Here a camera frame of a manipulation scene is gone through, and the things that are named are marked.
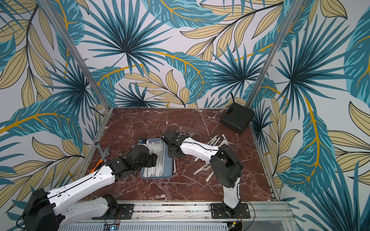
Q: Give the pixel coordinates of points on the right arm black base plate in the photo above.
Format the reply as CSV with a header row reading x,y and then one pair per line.
x,y
222,211

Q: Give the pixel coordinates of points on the black box with antenna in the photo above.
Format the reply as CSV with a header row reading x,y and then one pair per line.
x,y
237,117

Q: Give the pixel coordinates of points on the aluminium frame post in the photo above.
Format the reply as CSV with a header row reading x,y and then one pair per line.
x,y
64,34
274,49

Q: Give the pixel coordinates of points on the blue plastic storage tray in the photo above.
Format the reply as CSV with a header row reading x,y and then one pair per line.
x,y
164,164

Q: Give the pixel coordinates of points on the green circuit board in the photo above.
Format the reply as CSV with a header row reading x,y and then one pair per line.
x,y
111,227

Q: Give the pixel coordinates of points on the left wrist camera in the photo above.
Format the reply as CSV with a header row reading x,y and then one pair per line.
x,y
142,141

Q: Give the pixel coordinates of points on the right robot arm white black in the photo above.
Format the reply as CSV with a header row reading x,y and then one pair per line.
x,y
225,164

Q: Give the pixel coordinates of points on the aluminium front rail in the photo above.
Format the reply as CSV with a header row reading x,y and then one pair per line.
x,y
195,216

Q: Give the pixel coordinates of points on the orange handled adjustable wrench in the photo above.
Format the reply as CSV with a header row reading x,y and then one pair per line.
x,y
103,153

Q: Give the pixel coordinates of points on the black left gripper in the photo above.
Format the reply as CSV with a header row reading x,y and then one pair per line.
x,y
151,160

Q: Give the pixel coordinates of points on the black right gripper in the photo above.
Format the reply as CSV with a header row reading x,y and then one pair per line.
x,y
171,145

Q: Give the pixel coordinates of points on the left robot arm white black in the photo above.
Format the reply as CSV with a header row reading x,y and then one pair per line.
x,y
54,209

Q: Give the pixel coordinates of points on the right aluminium frame post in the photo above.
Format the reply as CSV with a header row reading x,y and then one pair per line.
x,y
274,49

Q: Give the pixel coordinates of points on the left aluminium frame post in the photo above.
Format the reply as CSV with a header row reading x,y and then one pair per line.
x,y
64,34

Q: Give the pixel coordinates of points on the white wrapped straw on table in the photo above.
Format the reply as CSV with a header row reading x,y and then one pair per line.
x,y
200,169

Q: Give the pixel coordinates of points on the white wrapped straw in tray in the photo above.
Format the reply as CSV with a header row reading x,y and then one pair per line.
x,y
157,148

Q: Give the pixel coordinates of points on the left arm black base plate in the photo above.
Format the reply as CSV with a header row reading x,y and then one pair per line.
x,y
119,212

